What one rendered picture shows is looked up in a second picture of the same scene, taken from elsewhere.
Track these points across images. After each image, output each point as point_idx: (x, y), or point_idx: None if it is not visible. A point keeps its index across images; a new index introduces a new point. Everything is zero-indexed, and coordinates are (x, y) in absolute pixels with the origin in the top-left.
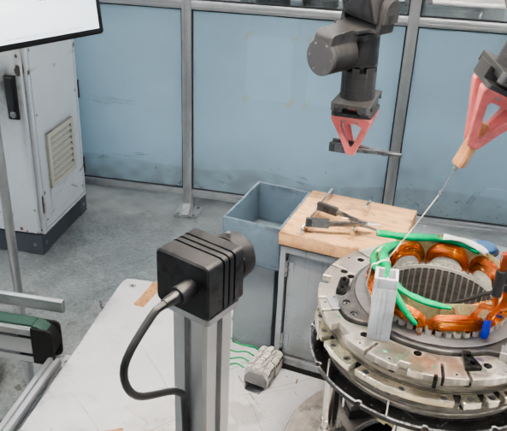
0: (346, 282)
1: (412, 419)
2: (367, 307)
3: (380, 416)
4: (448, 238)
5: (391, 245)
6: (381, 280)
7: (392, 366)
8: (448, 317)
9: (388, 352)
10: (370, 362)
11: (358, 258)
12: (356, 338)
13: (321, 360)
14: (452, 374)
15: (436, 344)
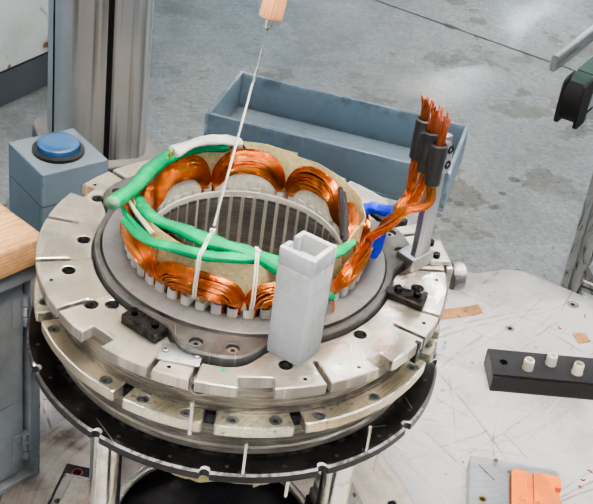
0: (145, 315)
1: (386, 428)
2: (230, 326)
3: (361, 458)
4: (185, 149)
5: (153, 209)
6: (321, 260)
7: (373, 373)
8: (358, 257)
9: (345, 361)
10: (314, 396)
11: (63, 270)
12: (291, 376)
13: (199, 463)
14: (423, 327)
15: (362, 305)
